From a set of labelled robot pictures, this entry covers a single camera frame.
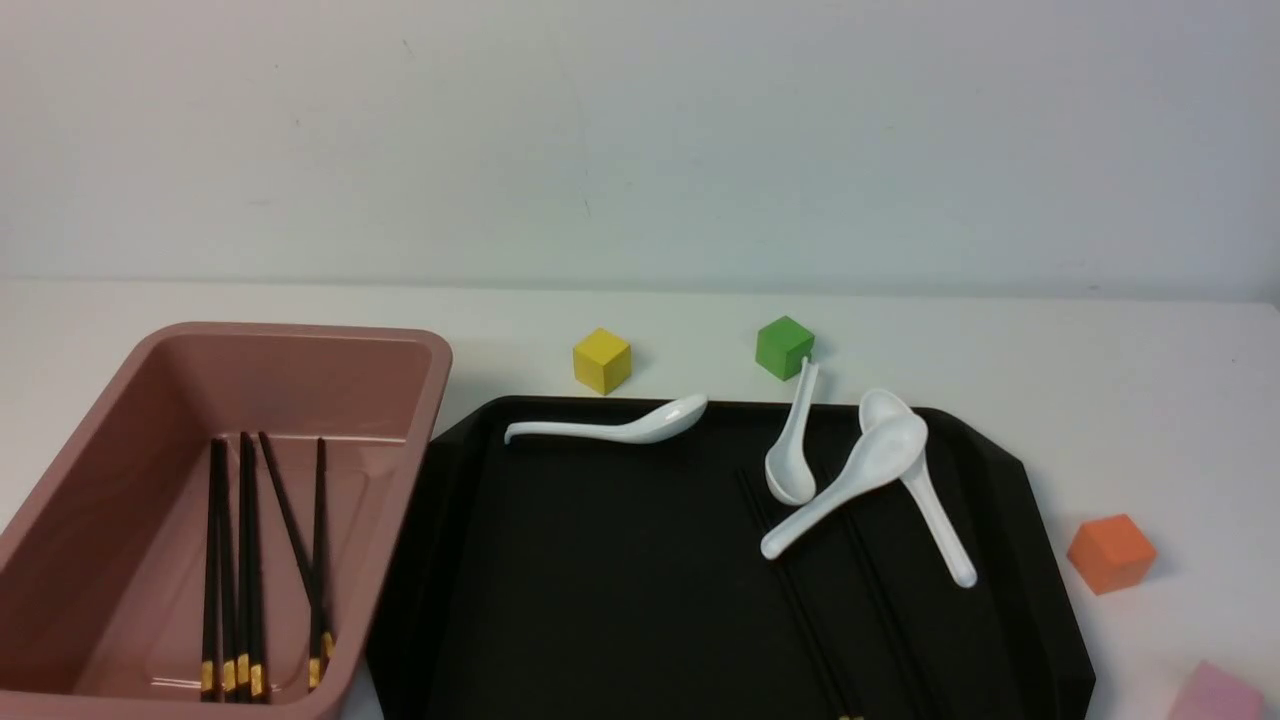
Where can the black chopstick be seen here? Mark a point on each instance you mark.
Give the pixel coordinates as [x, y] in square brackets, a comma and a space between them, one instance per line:
[832, 687]
[871, 649]

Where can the yellow wooden cube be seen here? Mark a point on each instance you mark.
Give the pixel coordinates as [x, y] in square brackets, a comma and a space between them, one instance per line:
[602, 361]

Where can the white spoon at tray top-left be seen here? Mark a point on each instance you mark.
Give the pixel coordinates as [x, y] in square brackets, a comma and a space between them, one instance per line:
[667, 421]

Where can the green wooden cube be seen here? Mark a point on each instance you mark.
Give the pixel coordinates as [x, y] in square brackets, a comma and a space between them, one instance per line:
[781, 347]

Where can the white spoon leaning on rim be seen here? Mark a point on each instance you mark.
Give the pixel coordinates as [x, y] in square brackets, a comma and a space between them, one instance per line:
[787, 473]

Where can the black plastic tray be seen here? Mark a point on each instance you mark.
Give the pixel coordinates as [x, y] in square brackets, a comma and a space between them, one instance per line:
[557, 578]

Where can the white spoon underneath at right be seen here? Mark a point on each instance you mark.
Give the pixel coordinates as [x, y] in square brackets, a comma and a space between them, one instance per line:
[877, 405]

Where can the white spoon lying on top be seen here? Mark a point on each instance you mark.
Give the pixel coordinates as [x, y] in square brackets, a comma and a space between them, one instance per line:
[880, 455]

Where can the black chopstick bin slanted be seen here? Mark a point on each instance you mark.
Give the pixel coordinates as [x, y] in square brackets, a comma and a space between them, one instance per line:
[302, 557]

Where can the black chopstick bin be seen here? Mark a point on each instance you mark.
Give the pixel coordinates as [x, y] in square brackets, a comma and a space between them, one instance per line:
[318, 654]
[210, 680]
[252, 606]
[227, 579]

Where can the black chopstick bin right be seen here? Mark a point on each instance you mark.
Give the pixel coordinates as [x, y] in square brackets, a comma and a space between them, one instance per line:
[318, 654]

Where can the black chopstick bin far left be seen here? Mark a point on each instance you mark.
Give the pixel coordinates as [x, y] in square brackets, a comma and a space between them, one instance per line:
[210, 680]

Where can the orange wooden cube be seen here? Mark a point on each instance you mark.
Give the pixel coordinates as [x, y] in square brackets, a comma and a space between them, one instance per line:
[1111, 553]

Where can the pink plastic bin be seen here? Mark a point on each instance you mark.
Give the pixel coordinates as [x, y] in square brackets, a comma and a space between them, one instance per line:
[104, 563]

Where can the pink wooden block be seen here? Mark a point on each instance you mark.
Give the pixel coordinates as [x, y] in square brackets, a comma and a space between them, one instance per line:
[1210, 692]

